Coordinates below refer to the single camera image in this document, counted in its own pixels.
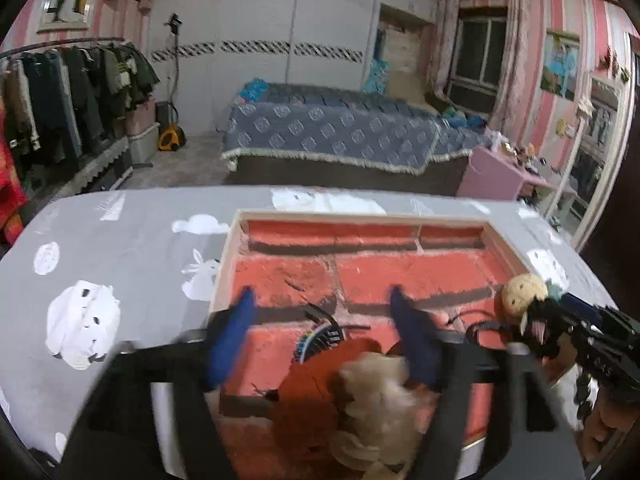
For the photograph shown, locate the white standing mirror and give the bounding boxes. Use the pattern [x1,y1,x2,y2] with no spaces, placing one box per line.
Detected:
[564,72,632,255]

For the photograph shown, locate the brown wooden bead bracelet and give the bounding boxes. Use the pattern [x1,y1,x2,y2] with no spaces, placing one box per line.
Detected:
[573,367,599,424]

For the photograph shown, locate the metal clothes rack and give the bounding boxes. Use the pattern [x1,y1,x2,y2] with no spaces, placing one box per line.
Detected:
[0,36,128,61]

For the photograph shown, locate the orange and cream plush toy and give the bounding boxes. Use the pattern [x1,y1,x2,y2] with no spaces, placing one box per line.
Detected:
[326,351,442,480]

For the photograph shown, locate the window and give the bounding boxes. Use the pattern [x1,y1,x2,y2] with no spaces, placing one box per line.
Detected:
[446,7,509,107]

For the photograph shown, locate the red artificial flowers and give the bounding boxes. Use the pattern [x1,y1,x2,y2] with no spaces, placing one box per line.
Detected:
[596,45,631,82]

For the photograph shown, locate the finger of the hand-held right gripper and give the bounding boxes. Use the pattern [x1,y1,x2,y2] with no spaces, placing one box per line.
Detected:
[559,292,619,327]

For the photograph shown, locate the pink cabinet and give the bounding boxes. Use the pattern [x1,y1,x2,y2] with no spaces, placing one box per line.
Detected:
[457,145,577,212]

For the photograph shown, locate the white wardrobe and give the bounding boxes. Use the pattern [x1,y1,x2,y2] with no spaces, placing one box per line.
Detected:
[149,0,441,137]

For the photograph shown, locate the red-lined jewelry tray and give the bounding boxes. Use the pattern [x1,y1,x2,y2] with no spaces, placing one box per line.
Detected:
[207,208,532,477]

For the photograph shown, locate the person's right hand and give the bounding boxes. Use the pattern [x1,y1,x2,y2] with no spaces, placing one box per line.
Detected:
[579,384,640,467]

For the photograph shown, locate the orange scrunchie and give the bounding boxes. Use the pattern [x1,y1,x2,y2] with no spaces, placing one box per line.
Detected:
[269,336,382,463]

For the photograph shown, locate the colourful fan-shaped item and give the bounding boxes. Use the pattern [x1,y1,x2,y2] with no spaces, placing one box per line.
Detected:
[292,324,347,365]

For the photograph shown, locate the pink floral curtain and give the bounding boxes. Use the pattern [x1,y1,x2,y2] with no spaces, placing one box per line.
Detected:
[487,0,536,133]

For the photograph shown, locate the blue dress wall poster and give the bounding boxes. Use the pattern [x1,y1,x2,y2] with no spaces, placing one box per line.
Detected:
[539,28,582,102]

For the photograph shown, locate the bed with blue cover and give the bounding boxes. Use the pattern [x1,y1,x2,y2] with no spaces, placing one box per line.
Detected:
[220,80,495,187]

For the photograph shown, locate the yellow garment steamer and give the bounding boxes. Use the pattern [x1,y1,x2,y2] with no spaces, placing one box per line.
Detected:
[157,12,188,152]

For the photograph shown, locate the black cord bracelet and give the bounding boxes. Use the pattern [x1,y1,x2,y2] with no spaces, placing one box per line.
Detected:
[447,309,512,347]

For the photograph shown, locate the orange hanging coat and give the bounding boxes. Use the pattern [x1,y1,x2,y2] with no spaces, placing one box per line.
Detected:
[0,129,29,247]

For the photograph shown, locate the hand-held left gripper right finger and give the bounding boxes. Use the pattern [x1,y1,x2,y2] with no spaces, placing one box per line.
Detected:
[389,284,587,480]

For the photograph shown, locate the row of dark hanging clothes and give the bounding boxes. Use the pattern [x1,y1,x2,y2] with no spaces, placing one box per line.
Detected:
[0,42,162,171]

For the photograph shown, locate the pink and white storage boxes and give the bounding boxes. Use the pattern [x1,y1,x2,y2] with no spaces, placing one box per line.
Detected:
[124,97,162,167]

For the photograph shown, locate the blue bag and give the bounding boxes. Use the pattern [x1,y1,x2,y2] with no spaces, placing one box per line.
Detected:
[240,78,271,102]

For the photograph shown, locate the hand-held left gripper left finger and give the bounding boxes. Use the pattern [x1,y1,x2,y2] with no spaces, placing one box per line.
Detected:
[60,286,259,480]

